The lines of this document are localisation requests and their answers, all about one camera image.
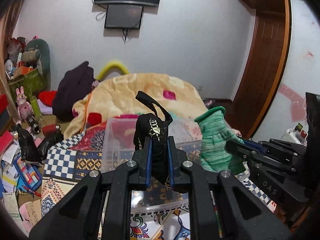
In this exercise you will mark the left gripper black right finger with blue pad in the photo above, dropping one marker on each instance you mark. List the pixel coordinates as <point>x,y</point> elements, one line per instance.
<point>178,179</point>

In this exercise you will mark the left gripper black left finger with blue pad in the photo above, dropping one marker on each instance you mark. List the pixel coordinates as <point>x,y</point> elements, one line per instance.
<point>141,178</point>

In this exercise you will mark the black pouch with strap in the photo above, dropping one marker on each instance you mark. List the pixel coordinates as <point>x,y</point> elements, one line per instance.
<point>156,126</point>

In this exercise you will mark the green knitted glove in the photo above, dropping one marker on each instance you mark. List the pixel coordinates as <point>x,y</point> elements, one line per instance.
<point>215,133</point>

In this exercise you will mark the patterned patchwork table cloth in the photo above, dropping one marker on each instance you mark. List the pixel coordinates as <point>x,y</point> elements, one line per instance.
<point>157,213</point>

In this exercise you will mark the yellow floral blanket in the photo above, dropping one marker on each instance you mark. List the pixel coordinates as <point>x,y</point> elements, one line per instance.
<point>117,96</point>

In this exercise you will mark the red cylinder bottle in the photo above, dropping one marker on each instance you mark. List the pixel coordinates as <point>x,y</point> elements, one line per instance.
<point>51,129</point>

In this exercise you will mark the colourful pencil case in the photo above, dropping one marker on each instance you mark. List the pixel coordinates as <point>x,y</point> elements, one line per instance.
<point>28,173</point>

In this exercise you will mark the dark purple backpack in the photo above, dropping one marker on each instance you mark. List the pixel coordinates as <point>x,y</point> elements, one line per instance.
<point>75,85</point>

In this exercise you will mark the yellow fuzzy hoop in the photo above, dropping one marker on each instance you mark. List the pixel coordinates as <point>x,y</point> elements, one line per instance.
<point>112,66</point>

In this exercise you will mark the pink bunny plush toy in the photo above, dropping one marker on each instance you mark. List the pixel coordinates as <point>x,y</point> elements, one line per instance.
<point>24,108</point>

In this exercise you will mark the green plush toy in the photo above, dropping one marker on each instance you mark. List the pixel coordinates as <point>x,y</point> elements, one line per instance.
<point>37,52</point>

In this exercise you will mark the brown wooden wardrobe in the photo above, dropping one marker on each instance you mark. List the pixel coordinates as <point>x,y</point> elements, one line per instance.
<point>265,64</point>

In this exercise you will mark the small dark wall monitor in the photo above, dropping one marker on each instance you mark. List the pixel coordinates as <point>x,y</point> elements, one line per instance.
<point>123,16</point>

